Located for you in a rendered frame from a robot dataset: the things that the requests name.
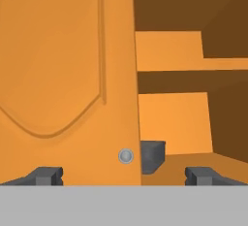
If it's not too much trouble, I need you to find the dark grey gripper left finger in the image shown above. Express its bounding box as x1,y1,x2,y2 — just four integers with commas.
0,166,64,186

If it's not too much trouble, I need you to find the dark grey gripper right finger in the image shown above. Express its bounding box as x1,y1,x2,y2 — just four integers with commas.
184,166,248,186

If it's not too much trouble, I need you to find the dark grey tupperware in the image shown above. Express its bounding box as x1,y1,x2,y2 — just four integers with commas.
139,140,167,176

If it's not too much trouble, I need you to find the orange open cabinet with shelves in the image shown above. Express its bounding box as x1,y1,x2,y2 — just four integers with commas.
131,0,248,186

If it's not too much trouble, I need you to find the orange cabinet door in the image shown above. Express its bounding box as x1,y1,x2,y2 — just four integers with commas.
0,0,143,186

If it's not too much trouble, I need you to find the round grey door knob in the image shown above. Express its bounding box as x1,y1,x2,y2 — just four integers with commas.
117,147,136,165

